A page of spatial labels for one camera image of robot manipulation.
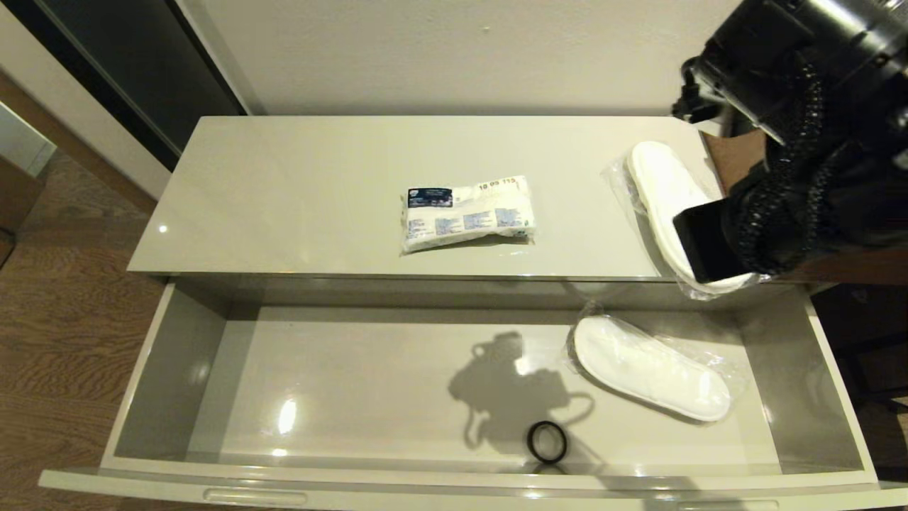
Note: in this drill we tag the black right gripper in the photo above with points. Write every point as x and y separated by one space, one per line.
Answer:
709 241

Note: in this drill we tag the white tissue pack blue label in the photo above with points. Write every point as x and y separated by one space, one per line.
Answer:
468 213

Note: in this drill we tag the glossy white wide drawer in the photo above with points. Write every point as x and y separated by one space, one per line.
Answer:
319 383

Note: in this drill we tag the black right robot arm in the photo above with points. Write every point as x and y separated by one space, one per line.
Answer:
816 42

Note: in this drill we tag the brown wooden side table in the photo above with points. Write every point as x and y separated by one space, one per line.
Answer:
738 156

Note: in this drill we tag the glossy white low cabinet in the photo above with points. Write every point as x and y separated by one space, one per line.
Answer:
284 199

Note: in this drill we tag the dark glass door panel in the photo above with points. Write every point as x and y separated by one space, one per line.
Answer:
142 64

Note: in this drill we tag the white box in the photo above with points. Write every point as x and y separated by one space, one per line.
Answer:
18 142

